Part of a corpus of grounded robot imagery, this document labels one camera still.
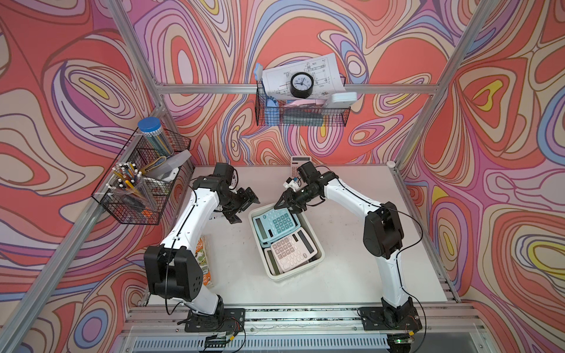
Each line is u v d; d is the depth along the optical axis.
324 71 0.82
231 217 0.73
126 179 0.58
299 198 0.80
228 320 0.73
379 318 0.72
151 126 0.70
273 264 0.77
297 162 1.20
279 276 0.70
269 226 0.82
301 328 0.73
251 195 0.75
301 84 0.78
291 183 0.86
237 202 0.72
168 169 0.72
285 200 0.80
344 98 0.71
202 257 0.82
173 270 0.43
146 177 0.69
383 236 0.55
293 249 0.79
